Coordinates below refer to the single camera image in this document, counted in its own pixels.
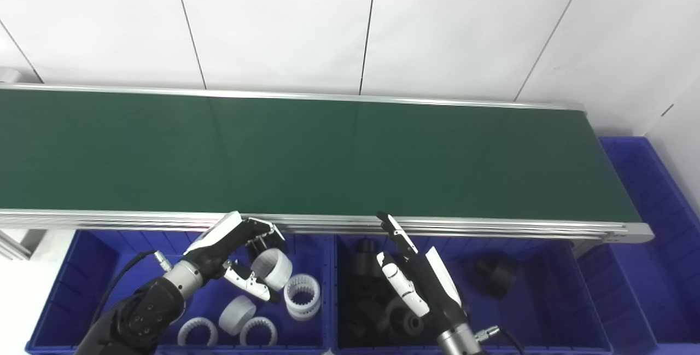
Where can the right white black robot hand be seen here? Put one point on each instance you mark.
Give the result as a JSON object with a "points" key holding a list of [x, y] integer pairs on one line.
{"points": [[437, 284]]}

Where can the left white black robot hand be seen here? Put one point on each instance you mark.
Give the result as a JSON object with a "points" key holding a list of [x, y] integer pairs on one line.
{"points": [[216, 240]]}

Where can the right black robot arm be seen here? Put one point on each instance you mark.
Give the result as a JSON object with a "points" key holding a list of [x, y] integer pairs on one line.
{"points": [[456, 342]]}

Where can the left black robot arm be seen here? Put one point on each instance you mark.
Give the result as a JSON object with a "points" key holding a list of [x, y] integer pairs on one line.
{"points": [[136, 316]]}

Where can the white solid cylinder part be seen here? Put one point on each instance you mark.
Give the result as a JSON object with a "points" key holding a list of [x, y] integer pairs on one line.
{"points": [[236, 316]]}

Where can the blue bin with black parts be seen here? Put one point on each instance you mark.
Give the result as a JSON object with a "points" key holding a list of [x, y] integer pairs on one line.
{"points": [[547, 316]]}

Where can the blue bin with white parts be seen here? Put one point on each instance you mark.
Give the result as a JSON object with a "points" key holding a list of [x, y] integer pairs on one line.
{"points": [[82, 273]]}

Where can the large empty blue bin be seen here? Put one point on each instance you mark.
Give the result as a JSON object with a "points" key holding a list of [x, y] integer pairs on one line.
{"points": [[656, 267]]}

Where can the grey conveyor end housing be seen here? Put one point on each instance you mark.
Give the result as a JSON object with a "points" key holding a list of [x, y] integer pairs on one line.
{"points": [[8, 75]]}

